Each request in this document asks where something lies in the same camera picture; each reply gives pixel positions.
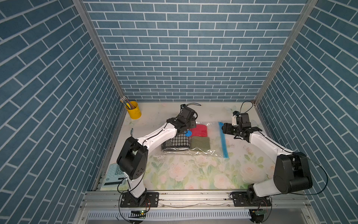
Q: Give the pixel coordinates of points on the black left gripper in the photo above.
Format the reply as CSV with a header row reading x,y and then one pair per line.
x,y
192,122

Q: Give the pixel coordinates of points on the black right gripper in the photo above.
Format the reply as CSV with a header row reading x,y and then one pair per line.
x,y
226,128

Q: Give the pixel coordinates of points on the red knitted scarf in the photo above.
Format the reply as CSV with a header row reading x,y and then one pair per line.
x,y
199,131

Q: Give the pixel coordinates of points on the clear plastic vacuum bag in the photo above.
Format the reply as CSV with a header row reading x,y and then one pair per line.
x,y
217,142

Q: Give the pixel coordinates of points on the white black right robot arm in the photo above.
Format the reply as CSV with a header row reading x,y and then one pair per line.
x,y
291,173

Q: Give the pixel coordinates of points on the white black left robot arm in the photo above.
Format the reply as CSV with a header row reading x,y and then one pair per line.
x,y
133,157

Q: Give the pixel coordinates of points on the houndstooth black white scarf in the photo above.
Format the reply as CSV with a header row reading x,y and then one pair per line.
x,y
178,143

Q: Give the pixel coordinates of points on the olive green knitted scarf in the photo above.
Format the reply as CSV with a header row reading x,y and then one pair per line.
x,y
200,143

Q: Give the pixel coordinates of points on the yellow pencil cup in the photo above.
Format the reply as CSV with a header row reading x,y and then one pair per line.
x,y
133,110

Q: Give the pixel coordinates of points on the pencils in cup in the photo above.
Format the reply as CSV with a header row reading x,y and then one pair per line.
x,y
125,102

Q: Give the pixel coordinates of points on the light green calculator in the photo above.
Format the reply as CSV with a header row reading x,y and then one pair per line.
x,y
113,178

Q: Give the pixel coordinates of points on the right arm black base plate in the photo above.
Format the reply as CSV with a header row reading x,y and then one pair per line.
x,y
250,199

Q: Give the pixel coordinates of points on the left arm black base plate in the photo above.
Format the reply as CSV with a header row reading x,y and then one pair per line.
x,y
146,199

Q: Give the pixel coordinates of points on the aluminium front rail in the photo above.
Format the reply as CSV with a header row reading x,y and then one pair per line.
x,y
195,207

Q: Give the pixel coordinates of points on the aluminium corner post right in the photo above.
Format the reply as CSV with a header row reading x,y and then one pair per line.
x,y
306,11

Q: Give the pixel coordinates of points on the aluminium corner post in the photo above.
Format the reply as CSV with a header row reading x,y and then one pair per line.
x,y
306,11
80,7

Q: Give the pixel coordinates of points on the aluminium corner post left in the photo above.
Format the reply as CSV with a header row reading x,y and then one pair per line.
x,y
80,7

